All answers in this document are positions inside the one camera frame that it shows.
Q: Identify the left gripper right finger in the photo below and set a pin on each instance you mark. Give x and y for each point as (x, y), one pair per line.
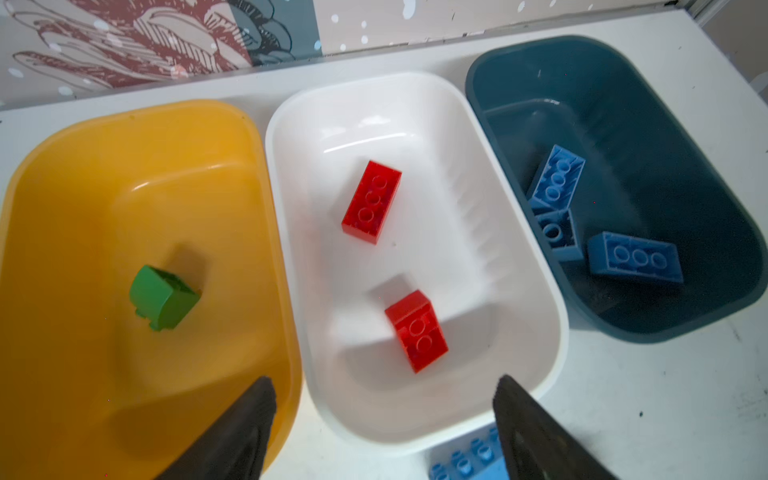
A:
(534, 444)

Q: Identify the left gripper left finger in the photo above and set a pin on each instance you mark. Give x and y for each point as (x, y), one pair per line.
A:
(235, 445)

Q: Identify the yellow plastic bin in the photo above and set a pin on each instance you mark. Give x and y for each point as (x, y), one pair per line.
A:
(88, 389)

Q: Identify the green rounded lego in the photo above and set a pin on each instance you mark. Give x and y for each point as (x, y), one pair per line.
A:
(161, 297)

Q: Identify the small red lego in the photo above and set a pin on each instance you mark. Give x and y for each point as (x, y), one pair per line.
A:
(418, 330)

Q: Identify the blue lego diagonal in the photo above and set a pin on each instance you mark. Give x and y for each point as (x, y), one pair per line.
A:
(559, 229)

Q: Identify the white plastic bin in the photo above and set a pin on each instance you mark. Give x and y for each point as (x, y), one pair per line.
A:
(455, 231)

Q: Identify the blue long lego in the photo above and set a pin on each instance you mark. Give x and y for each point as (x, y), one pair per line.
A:
(555, 181)

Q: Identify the red long lego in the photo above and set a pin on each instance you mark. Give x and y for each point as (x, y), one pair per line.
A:
(371, 202)

